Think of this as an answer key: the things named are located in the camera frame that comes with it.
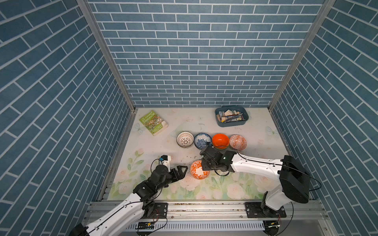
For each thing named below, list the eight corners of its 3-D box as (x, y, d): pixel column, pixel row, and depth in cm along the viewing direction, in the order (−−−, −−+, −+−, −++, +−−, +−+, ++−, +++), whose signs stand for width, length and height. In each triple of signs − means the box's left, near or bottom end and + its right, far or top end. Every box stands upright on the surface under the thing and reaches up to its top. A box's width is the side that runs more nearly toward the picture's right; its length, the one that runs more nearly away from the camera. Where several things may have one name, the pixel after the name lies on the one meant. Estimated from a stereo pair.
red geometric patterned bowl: (230, 150, 98) (232, 147, 95) (228, 137, 105) (229, 134, 101) (246, 150, 98) (247, 147, 95) (243, 137, 105) (244, 134, 102)
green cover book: (139, 121, 114) (138, 118, 111) (153, 112, 120) (152, 110, 117) (154, 136, 105) (153, 133, 102) (168, 126, 111) (167, 123, 108)
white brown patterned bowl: (176, 148, 97) (175, 144, 93) (177, 134, 104) (177, 130, 100) (194, 148, 97) (194, 144, 93) (194, 134, 104) (194, 131, 100)
